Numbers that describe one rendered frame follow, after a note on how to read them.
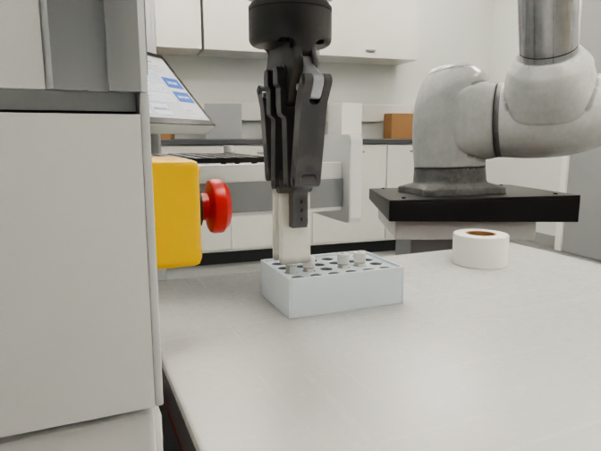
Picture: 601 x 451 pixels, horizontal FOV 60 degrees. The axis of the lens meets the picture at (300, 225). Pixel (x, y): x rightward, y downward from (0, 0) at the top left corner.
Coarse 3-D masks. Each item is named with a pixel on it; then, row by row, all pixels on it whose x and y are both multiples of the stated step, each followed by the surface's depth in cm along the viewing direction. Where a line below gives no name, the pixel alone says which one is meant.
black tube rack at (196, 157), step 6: (156, 156) 68; (162, 156) 68; (168, 156) 69; (174, 156) 69; (180, 156) 69; (186, 156) 69; (192, 156) 69; (198, 156) 69; (204, 156) 69; (210, 156) 69; (216, 156) 69; (222, 156) 69; (228, 156) 69; (234, 156) 69; (240, 156) 69; (246, 156) 69; (198, 162) 62; (204, 162) 62; (210, 162) 62; (216, 162) 63; (222, 162) 63; (228, 162) 63; (234, 162) 64; (240, 162) 64; (246, 162) 64; (252, 162) 66
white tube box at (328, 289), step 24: (264, 264) 54; (336, 264) 54; (384, 264) 54; (264, 288) 54; (288, 288) 48; (312, 288) 48; (336, 288) 49; (360, 288) 50; (384, 288) 51; (288, 312) 48; (312, 312) 49
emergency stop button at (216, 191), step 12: (216, 180) 38; (204, 192) 39; (216, 192) 37; (228, 192) 37; (204, 204) 37; (216, 204) 37; (228, 204) 37; (204, 216) 38; (216, 216) 37; (228, 216) 37; (216, 228) 38
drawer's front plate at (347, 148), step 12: (324, 144) 70; (336, 144) 66; (348, 144) 64; (360, 144) 64; (324, 156) 70; (336, 156) 67; (348, 156) 64; (360, 156) 64; (348, 168) 64; (360, 168) 64; (348, 180) 64; (360, 180) 65; (348, 192) 64; (360, 192) 65; (348, 204) 65; (360, 204) 65; (336, 216) 68; (348, 216) 65; (360, 216) 65
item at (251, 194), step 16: (208, 176) 59; (224, 176) 59; (240, 176) 60; (256, 176) 61; (336, 176) 65; (240, 192) 60; (256, 192) 61; (272, 192) 62; (320, 192) 64; (336, 192) 65; (240, 208) 61; (256, 208) 61; (272, 208) 62; (320, 208) 65; (336, 208) 66
